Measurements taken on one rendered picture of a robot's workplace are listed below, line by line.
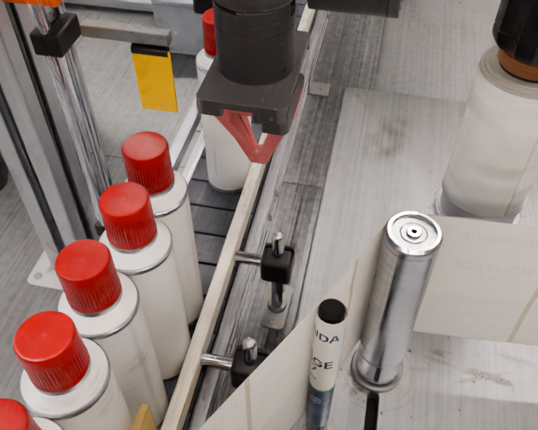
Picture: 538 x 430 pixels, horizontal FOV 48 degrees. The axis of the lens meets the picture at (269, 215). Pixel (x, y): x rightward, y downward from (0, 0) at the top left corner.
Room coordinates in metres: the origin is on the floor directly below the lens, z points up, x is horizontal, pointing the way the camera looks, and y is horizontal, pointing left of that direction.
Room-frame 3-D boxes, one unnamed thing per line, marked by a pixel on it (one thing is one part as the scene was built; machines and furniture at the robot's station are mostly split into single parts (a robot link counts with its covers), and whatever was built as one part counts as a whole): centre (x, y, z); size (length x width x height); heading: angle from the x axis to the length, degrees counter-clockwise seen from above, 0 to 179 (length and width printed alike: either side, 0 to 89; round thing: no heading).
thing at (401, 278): (0.25, -0.09, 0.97); 0.05 x 0.05 x 0.19
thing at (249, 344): (0.25, 0.03, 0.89); 0.06 x 0.03 x 0.12; 78
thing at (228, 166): (0.50, 0.04, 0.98); 0.05 x 0.05 x 0.20
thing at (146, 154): (0.32, 0.09, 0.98); 0.05 x 0.05 x 0.20
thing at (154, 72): (0.38, 0.09, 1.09); 0.03 x 0.01 x 0.06; 78
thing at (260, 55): (0.38, 0.01, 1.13); 0.10 x 0.07 x 0.07; 167
